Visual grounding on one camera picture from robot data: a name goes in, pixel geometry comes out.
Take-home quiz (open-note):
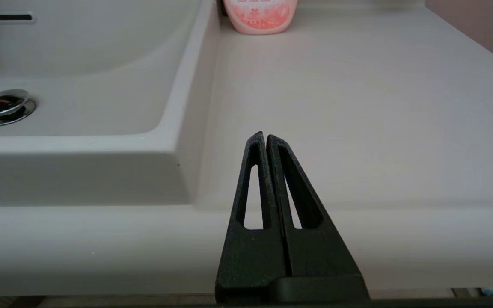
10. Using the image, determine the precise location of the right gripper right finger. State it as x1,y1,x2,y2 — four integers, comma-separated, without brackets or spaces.
267,135,365,277

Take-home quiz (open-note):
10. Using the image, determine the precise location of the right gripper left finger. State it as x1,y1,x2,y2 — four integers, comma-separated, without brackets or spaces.
215,132,291,303

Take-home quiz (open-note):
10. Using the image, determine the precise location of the beige wash basin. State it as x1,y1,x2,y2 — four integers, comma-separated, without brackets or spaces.
0,0,221,207

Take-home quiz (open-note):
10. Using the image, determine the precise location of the chrome sink drain stopper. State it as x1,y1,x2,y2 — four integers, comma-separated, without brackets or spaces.
0,89,38,127

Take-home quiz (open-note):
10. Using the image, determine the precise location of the pink soap pump bottle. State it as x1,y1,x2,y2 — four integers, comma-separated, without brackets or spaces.
222,0,299,35

